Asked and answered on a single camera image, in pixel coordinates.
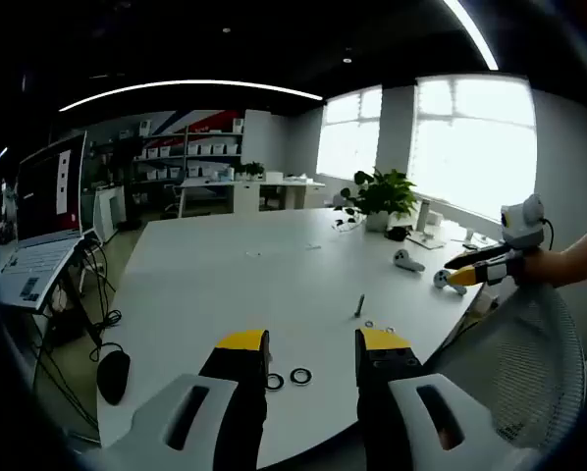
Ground wide bright window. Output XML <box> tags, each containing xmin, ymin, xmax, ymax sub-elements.
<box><xmin>406</xmin><ymin>73</ymin><xmax>538</xmax><ymax>222</ymax></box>

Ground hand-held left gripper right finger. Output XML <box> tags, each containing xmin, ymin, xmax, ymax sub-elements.
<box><xmin>354</xmin><ymin>327</ymin><xmax>535</xmax><ymax>471</ymax></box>

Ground curved ceiling light strip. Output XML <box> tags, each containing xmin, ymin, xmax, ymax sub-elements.
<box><xmin>443</xmin><ymin>0</ymin><xmax>501</xmax><ymax>73</ymax></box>
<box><xmin>57</xmin><ymin>79</ymin><xmax>324</xmax><ymax>113</ymax></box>

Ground small white box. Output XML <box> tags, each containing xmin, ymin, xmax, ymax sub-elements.
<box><xmin>469</xmin><ymin>288</ymin><xmax>501</xmax><ymax>318</ymax></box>

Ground dark background office chair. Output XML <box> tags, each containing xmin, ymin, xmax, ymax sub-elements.
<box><xmin>159</xmin><ymin>182</ymin><xmax>185</xmax><ymax>220</ymax></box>

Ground open silver laptop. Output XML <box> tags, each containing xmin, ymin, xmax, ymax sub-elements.
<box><xmin>0</xmin><ymin>130</ymin><xmax>98</xmax><ymax>313</ymax></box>

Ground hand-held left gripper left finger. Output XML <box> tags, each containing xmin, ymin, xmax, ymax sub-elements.
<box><xmin>91</xmin><ymin>329</ymin><xmax>271</xmax><ymax>471</ymax></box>

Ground small green desk plants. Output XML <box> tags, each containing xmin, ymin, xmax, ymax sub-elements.
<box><xmin>237</xmin><ymin>161</ymin><xmax>266</xmax><ymax>182</ymax></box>

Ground grey mesh office chair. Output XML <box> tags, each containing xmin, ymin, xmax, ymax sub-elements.
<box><xmin>423</xmin><ymin>282</ymin><xmax>587</xmax><ymax>450</ymax></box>

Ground black cable bundle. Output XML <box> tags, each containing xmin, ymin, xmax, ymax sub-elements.
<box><xmin>32</xmin><ymin>235</ymin><xmax>126</xmax><ymax>443</ymax></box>

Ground black oval object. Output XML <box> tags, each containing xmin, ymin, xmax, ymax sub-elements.
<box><xmin>95</xmin><ymin>348</ymin><xmax>133</xmax><ymax>406</ymax></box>

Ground shelving with white bins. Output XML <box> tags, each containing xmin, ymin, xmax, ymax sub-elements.
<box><xmin>131</xmin><ymin>110</ymin><xmax>245</xmax><ymax>197</ymax></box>

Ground narrow bright window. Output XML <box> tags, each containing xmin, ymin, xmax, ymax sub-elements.
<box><xmin>316</xmin><ymin>85</ymin><xmax>384</xmax><ymax>185</ymax></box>

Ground potted green plant white pot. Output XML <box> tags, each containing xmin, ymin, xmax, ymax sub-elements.
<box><xmin>333</xmin><ymin>168</ymin><xmax>419</xmax><ymax>233</ymax></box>

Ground white office table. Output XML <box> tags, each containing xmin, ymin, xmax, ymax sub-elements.
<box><xmin>175</xmin><ymin>177</ymin><xmax>236</xmax><ymax>217</ymax></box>

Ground white cabinet row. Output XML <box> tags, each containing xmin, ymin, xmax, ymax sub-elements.
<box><xmin>232</xmin><ymin>179</ymin><xmax>327</xmax><ymax>213</ymax></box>

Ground small white cabinet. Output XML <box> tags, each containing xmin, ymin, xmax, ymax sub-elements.
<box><xmin>92</xmin><ymin>185</ymin><xmax>128</xmax><ymax>244</ymax></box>

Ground white desktop stand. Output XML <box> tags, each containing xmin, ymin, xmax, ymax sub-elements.
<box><xmin>405</xmin><ymin>198</ymin><xmax>447</xmax><ymax>250</ymax></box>

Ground black laptop stand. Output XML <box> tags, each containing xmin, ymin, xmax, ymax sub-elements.
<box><xmin>32</xmin><ymin>239</ymin><xmax>108</xmax><ymax>349</ymax></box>

